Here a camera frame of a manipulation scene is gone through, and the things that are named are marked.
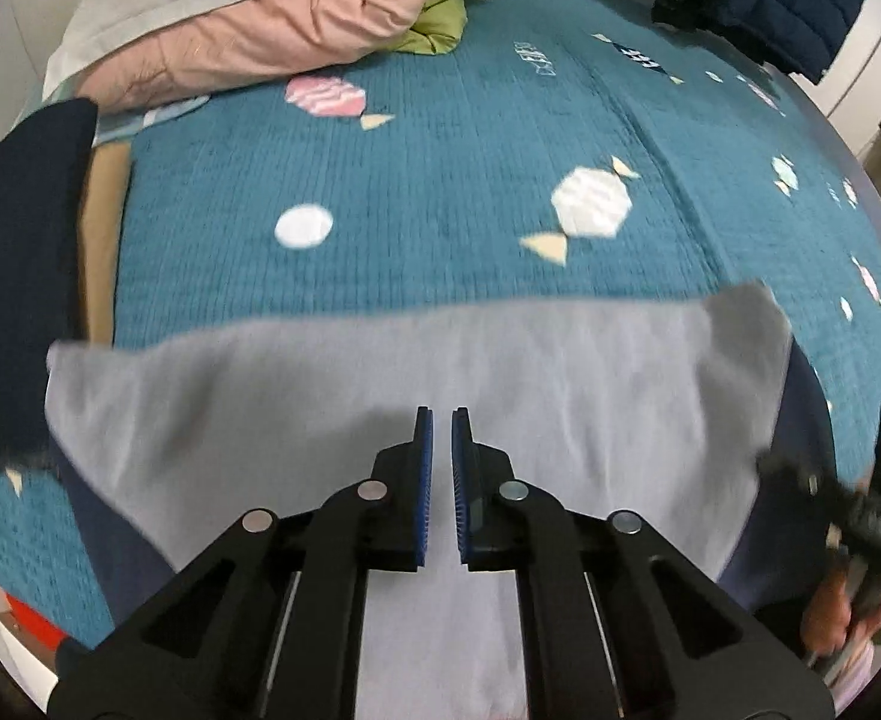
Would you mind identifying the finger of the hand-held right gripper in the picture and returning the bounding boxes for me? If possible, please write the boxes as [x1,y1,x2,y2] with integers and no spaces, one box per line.
[756,448,862,537]

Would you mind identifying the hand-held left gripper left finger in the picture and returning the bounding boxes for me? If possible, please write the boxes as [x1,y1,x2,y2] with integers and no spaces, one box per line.
[46,405,436,720]

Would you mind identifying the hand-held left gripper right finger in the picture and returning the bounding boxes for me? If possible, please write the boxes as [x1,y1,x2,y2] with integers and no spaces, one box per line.
[451,405,836,720]

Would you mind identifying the grey and navy zip jacket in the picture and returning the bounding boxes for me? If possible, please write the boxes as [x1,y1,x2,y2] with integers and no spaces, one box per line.
[44,281,841,720]

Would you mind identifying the person's right hand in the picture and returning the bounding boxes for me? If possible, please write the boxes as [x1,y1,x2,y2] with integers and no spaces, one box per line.
[801,568,881,657]

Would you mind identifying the teal quilted bedspread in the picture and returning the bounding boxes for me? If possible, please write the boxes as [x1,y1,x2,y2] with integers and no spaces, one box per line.
[0,0,881,650]

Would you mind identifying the red object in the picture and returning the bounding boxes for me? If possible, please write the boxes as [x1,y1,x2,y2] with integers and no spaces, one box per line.
[4,591,68,655]

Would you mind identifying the folded dark blue jeans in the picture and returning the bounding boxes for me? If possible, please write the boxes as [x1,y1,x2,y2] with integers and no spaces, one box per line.
[0,97,101,467]

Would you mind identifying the light blue striped sheet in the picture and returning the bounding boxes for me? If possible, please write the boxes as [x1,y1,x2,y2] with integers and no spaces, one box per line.
[94,94,211,148]

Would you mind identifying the pink quilt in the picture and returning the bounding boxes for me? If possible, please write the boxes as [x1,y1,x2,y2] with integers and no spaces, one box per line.
[73,0,458,118]

